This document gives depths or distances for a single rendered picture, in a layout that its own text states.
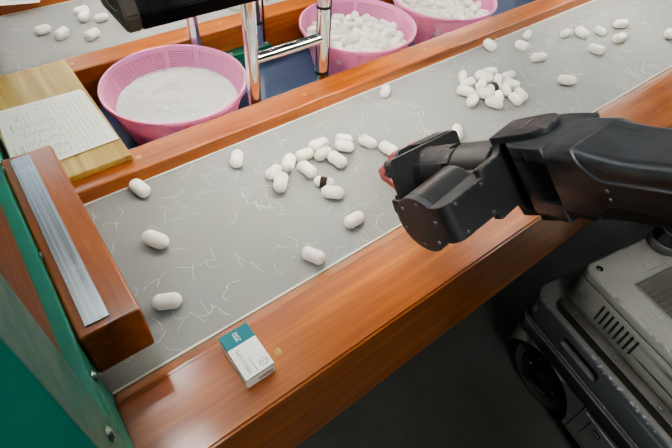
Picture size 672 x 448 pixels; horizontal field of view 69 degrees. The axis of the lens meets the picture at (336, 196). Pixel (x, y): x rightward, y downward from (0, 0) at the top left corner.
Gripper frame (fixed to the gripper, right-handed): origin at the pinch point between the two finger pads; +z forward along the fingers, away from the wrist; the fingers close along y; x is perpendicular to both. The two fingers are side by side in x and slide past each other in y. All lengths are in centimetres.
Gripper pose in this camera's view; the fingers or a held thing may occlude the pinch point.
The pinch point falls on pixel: (385, 173)
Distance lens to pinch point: 63.0
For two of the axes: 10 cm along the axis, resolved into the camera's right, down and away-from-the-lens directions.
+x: 3.4, 9.2, 2.1
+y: -8.0, 4.0, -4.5
